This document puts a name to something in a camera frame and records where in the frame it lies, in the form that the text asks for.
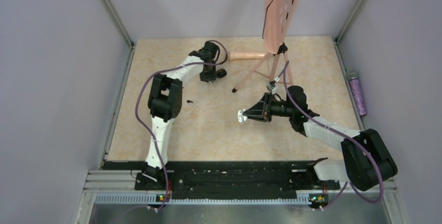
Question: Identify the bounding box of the white earbud charging case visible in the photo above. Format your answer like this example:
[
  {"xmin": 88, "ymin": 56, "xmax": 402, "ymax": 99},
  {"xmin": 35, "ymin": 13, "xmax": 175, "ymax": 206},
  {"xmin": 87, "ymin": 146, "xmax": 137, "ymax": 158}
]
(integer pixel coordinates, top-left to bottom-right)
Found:
[{"xmin": 237, "ymin": 110, "xmax": 248, "ymax": 123}]

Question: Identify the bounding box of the pink music stand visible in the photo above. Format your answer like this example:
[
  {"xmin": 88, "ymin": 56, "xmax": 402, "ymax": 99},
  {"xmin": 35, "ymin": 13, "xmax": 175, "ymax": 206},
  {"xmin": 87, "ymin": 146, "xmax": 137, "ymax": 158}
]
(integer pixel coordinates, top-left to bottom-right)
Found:
[{"xmin": 232, "ymin": 0, "xmax": 299, "ymax": 93}]

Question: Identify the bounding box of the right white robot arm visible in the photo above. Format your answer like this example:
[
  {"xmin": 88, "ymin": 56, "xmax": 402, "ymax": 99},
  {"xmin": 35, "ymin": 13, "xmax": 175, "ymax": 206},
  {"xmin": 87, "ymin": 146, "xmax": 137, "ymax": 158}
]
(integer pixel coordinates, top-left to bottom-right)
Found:
[{"xmin": 237, "ymin": 85, "xmax": 398, "ymax": 191}]

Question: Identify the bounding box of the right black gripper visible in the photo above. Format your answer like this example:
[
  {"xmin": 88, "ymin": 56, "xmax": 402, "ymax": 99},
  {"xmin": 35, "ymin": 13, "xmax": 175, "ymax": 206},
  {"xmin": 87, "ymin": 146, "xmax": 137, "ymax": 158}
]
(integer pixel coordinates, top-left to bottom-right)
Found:
[{"xmin": 244, "ymin": 92, "xmax": 295, "ymax": 122}]

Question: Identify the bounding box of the purple glitter bottle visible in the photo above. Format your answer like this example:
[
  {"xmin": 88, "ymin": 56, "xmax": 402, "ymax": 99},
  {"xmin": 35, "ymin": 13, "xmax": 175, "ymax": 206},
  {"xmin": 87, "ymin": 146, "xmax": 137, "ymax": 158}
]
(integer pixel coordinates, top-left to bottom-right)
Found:
[{"xmin": 347, "ymin": 72, "xmax": 367, "ymax": 117}]

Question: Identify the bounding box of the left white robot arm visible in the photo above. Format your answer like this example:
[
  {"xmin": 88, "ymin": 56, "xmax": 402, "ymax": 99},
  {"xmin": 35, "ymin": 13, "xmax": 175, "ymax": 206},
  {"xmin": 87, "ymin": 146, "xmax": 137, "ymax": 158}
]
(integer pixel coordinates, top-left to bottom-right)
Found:
[{"xmin": 135, "ymin": 40, "xmax": 227, "ymax": 191}]

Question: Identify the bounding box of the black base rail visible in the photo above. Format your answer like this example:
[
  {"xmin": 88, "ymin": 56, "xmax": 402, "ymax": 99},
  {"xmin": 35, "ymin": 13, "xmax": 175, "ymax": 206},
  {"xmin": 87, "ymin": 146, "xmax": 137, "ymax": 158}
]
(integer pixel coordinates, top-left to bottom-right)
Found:
[{"xmin": 103, "ymin": 160, "xmax": 341, "ymax": 200}]

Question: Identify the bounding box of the black earbud charging case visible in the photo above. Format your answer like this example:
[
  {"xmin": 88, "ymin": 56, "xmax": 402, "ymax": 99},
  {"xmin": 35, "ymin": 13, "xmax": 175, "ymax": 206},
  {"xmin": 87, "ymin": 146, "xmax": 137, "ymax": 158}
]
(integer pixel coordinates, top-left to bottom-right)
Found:
[{"xmin": 216, "ymin": 69, "xmax": 227, "ymax": 79}]

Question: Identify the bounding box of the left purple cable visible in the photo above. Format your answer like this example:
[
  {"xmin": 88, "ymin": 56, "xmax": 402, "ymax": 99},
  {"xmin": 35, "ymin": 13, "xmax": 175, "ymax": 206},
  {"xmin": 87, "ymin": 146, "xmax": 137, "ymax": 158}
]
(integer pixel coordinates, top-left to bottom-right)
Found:
[{"xmin": 134, "ymin": 40, "xmax": 229, "ymax": 213}]

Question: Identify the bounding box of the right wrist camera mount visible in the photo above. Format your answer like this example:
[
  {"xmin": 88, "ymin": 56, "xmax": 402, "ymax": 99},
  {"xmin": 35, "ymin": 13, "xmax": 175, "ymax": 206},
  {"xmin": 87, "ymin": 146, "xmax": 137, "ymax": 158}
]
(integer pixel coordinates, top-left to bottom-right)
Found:
[{"xmin": 266, "ymin": 81, "xmax": 278, "ymax": 94}]

